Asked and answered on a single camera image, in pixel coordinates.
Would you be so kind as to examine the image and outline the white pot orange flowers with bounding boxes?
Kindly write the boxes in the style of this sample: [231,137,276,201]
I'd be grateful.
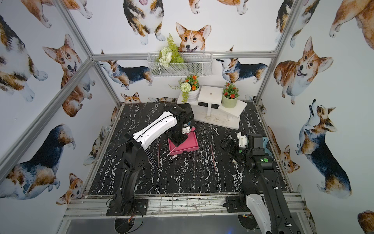
[169,75,200,103]

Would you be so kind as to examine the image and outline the black drawer cabinet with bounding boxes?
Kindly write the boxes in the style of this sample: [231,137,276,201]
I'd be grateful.
[163,103,196,128]

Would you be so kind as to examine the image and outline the green pot red flowers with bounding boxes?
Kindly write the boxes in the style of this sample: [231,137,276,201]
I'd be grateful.
[222,82,239,108]

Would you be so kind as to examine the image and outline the white wooden stand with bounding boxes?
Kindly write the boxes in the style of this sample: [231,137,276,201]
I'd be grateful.
[187,85,247,130]

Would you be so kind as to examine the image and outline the red pencil near drawer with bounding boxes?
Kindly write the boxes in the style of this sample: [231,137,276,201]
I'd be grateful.
[157,144,160,169]

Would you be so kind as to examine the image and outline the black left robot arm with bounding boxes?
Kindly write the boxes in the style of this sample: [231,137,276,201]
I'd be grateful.
[106,103,195,216]

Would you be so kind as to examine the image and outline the white wire basket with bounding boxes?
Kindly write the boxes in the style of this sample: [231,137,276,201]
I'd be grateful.
[147,51,213,78]

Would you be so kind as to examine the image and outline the green fern with white flowers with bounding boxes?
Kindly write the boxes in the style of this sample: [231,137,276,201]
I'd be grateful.
[156,34,184,68]

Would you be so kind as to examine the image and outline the red pencil right group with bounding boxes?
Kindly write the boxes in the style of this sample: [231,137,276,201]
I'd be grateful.
[210,142,217,172]

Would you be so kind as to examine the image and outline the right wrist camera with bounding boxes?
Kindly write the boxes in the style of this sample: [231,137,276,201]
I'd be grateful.
[237,132,248,148]

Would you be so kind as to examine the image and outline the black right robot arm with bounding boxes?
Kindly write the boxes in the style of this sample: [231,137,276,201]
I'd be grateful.
[221,133,301,234]

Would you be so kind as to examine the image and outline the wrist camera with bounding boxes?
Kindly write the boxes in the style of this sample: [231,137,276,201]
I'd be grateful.
[237,132,248,148]
[182,126,192,134]

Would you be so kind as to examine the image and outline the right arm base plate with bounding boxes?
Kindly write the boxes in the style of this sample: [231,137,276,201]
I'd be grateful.
[223,196,250,213]

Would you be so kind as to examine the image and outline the teal plastic scoop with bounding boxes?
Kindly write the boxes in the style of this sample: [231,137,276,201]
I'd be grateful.
[263,136,273,157]

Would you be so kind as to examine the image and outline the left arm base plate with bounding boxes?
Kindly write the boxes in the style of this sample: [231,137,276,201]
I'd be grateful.
[106,199,149,216]

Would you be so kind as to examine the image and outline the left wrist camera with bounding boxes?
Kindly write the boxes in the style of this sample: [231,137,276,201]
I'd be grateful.
[182,126,192,134]

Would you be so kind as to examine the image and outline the dark blue pencil left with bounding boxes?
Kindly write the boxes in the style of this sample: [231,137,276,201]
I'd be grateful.
[145,149,158,168]

